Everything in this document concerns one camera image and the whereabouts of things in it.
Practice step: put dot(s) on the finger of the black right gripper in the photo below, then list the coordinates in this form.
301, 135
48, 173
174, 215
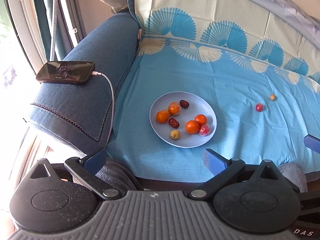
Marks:
312, 143

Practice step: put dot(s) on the black smartphone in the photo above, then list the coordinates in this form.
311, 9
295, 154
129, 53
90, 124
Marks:
66, 72

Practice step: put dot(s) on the light blue plate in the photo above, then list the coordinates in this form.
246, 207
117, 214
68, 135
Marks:
197, 105

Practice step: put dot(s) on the blue patterned sheet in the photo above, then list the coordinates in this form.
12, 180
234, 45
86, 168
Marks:
233, 54

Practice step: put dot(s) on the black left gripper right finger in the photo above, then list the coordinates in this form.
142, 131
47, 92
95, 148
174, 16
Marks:
224, 172

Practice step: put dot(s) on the dark red jujube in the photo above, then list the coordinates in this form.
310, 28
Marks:
184, 104
174, 123

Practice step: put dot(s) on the blue denim sofa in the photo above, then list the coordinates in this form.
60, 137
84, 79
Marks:
81, 114

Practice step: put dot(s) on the dark curtain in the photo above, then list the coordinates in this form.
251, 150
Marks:
69, 25

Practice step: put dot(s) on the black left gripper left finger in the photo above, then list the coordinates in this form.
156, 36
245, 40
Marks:
84, 171

